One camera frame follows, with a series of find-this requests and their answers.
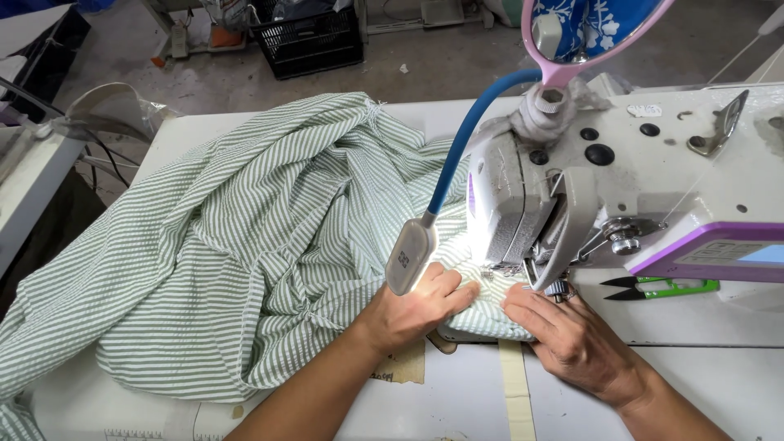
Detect person's right hand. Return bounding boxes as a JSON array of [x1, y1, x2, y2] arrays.
[[501, 282, 643, 406]]

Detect person's left hand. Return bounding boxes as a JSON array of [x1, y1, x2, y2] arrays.
[[360, 262, 482, 356]]

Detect green white striped fabric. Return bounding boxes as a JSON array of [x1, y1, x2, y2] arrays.
[[0, 92, 540, 441]]

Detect brown paper label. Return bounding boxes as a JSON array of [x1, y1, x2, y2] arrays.
[[371, 340, 426, 385]]

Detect beige masking tape strip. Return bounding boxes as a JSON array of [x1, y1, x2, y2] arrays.
[[497, 340, 538, 441]]

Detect green thread snips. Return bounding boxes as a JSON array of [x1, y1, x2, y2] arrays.
[[600, 276, 720, 302]]

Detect blue gooseneck sewing lamp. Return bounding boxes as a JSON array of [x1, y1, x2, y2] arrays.
[[385, 68, 543, 296]]

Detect white industrial sewing machine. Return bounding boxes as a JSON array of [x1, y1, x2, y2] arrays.
[[465, 80, 784, 301]]

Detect black plastic crate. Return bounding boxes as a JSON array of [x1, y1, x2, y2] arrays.
[[250, 0, 365, 80]]

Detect pink framed mirror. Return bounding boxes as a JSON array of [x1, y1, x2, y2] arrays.
[[521, 0, 675, 89]]

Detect grey sewing machine stand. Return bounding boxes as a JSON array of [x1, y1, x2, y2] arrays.
[[140, 0, 252, 68]]

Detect neighbouring white sewing table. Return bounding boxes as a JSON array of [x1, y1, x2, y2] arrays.
[[0, 82, 154, 276]]

